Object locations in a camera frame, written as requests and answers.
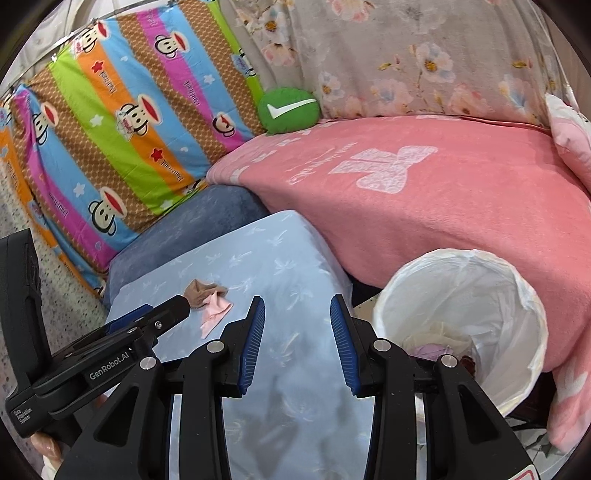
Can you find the pink cloth piece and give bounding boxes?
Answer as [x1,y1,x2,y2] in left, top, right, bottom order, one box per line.
[199,292,234,337]

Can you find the pink blanket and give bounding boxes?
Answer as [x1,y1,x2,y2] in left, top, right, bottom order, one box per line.
[205,114,591,455]

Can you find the floral quilt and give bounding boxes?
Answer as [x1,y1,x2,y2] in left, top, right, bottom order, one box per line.
[226,0,583,127]

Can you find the white bag-lined bin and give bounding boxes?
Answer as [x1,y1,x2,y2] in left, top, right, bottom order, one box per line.
[372,248,549,416]

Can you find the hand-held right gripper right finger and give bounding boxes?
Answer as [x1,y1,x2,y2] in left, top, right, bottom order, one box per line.
[329,294,536,480]

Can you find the blue-grey pillow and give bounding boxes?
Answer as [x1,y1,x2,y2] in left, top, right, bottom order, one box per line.
[102,185,271,310]

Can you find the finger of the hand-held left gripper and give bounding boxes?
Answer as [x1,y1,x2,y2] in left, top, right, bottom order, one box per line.
[139,294,191,344]
[106,303,154,334]

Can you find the purple cloth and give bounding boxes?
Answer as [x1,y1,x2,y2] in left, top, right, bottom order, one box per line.
[409,342,458,363]

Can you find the green round cushion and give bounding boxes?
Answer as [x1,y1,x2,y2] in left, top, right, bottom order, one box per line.
[257,85,321,136]

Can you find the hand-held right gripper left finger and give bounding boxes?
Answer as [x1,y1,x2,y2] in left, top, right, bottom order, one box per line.
[55,295,267,480]

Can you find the beige cloth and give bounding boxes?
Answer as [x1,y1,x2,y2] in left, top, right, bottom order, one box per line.
[399,318,474,356]

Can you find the person's left hand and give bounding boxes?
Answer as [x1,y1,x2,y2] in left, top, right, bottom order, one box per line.
[25,432,64,462]

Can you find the striped monkey print pillow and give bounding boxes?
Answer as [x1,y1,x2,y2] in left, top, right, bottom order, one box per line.
[0,90,109,298]
[11,0,265,287]

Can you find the brown sock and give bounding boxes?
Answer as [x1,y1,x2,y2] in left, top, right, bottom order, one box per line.
[184,278,229,309]

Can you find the pink and white pillow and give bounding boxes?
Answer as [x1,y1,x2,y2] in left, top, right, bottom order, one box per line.
[545,92,591,195]

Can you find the light blue palm-print pillow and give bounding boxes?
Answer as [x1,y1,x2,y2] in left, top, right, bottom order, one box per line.
[105,210,384,480]

